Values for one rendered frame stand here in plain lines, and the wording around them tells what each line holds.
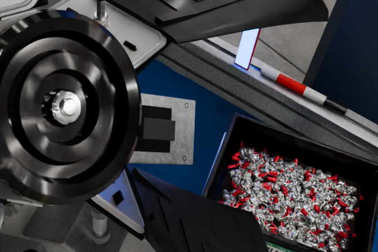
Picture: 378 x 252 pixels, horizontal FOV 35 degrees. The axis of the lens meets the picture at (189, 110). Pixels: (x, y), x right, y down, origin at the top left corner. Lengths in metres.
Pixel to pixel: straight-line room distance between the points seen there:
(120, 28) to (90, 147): 0.13
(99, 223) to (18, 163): 0.27
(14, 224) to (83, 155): 0.32
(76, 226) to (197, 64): 0.42
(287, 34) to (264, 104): 1.39
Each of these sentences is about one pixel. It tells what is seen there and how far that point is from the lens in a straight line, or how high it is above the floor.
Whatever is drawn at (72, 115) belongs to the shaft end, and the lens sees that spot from 0.37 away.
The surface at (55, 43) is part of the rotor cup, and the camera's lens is 0.37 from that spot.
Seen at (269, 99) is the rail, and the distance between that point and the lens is 0.91.
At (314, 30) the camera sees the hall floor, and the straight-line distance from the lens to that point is 2.36.
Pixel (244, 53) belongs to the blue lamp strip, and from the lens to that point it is 0.89.
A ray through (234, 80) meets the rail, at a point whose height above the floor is 0.83.
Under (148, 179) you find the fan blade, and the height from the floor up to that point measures 1.07.
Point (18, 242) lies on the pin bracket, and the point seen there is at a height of 0.96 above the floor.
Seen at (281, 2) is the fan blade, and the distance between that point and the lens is 0.57.
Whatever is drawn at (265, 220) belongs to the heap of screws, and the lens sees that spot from 0.78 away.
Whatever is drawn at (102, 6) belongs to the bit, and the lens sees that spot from 0.44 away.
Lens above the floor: 1.51
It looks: 50 degrees down
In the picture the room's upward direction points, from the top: 11 degrees clockwise
